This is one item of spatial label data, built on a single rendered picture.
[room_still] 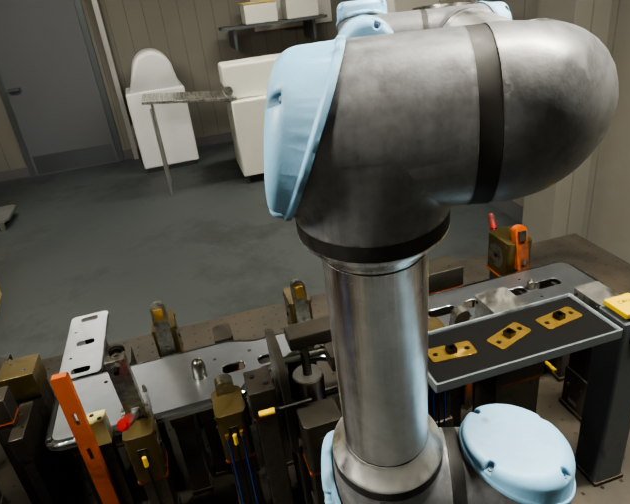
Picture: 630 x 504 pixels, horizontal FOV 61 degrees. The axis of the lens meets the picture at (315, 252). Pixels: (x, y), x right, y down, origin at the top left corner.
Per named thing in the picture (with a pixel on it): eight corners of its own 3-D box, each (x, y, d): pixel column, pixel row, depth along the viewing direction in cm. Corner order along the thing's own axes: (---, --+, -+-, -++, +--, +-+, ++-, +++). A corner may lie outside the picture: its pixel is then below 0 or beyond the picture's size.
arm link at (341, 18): (332, 3, 73) (335, 3, 81) (340, 85, 78) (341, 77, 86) (389, -4, 73) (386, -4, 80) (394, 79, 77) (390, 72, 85)
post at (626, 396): (598, 452, 127) (627, 297, 107) (623, 477, 121) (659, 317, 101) (571, 462, 126) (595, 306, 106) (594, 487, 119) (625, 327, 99)
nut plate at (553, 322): (567, 307, 103) (568, 302, 103) (583, 316, 100) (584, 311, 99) (534, 320, 100) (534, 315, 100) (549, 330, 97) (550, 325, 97)
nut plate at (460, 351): (468, 341, 97) (468, 336, 97) (478, 353, 94) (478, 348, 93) (425, 351, 96) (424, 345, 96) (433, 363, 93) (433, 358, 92)
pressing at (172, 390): (558, 257, 154) (558, 252, 153) (618, 294, 134) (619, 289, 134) (58, 385, 126) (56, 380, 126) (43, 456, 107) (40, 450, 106)
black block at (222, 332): (246, 398, 158) (228, 316, 145) (252, 421, 149) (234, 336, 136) (229, 403, 157) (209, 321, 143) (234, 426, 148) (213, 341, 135)
